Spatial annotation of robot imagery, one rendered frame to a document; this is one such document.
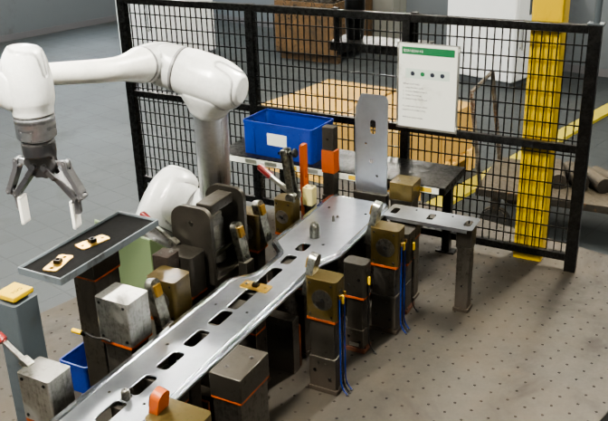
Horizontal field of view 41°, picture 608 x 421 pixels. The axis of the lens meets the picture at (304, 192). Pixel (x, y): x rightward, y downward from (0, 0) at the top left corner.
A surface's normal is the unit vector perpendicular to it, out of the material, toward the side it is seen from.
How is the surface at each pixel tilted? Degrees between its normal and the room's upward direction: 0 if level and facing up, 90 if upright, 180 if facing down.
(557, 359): 0
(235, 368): 0
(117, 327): 90
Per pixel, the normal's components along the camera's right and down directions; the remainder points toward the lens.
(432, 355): -0.03, -0.92
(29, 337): 0.88, 0.15
